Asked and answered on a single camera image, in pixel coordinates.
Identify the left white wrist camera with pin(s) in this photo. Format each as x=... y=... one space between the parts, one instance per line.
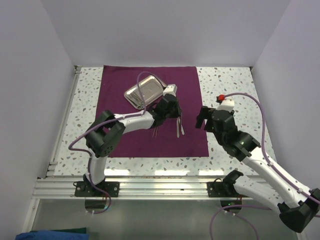
x=170 y=89

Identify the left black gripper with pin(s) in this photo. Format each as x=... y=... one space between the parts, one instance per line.
x=178 y=111

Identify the blue cloth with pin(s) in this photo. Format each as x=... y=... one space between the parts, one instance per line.
x=51 y=235

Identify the purple surgical cloth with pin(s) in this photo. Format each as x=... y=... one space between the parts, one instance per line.
x=141 y=143

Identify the aluminium rail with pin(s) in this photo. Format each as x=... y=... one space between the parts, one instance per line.
x=52 y=160
x=130 y=188

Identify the aluminium left side rail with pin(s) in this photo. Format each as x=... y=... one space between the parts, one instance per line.
x=52 y=160

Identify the aluminium front rail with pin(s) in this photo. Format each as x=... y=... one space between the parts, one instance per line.
x=130 y=188

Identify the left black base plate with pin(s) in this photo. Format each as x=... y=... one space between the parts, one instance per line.
x=85 y=189

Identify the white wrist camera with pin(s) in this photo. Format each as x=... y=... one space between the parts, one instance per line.
x=225 y=103
x=170 y=89

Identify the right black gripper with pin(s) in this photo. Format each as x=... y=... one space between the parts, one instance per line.
x=205 y=113

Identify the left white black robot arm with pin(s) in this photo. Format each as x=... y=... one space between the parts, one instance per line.
x=108 y=129

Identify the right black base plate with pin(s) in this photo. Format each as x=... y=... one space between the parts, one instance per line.
x=219 y=189

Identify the thin pointed steel tweezers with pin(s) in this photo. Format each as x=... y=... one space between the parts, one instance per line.
x=155 y=132

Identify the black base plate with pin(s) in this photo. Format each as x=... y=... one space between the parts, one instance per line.
x=219 y=189
x=85 y=189

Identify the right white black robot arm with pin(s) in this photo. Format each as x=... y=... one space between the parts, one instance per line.
x=295 y=203

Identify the steel instrument tray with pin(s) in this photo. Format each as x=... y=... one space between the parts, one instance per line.
x=151 y=88

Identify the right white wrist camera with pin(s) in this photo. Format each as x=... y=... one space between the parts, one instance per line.
x=225 y=103

